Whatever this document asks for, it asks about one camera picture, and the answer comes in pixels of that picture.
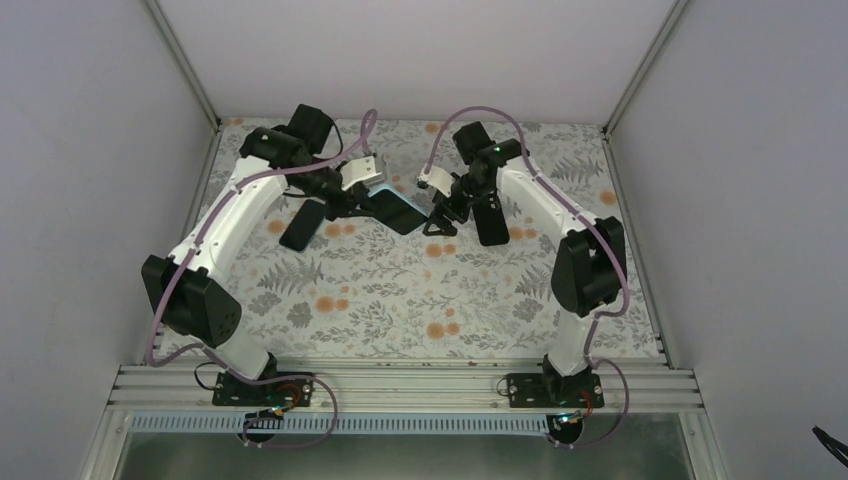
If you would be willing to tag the phone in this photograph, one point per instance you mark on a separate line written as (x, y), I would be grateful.
(303, 226)
(396, 211)

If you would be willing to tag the aluminium front rail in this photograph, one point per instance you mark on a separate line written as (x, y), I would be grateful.
(421, 386)

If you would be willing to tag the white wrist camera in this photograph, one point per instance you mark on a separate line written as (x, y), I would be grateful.
(437, 178)
(368, 171)

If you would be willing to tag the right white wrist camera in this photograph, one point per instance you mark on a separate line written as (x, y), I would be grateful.
(437, 178)

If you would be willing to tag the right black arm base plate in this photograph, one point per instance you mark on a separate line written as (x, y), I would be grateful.
(537, 390)

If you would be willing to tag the light blue slotted cable duct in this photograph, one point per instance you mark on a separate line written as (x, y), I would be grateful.
(347, 423)

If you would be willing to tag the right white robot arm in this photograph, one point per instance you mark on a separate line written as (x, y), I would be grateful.
(589, 270)

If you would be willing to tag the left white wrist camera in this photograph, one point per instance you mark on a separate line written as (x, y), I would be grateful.
(368, 171)

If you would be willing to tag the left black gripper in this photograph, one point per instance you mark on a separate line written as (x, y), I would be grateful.
(357, 199)

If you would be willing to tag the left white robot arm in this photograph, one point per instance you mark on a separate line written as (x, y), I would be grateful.
(186, 288)

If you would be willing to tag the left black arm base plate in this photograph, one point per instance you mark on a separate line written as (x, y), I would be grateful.
(229, 391)

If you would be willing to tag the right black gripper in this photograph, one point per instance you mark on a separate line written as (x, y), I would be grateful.
(438, 214)

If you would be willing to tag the floral patterned table mat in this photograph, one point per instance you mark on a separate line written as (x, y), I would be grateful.
(361, 290)

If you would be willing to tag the black object at right edge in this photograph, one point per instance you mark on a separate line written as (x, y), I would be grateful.
(832, 445)

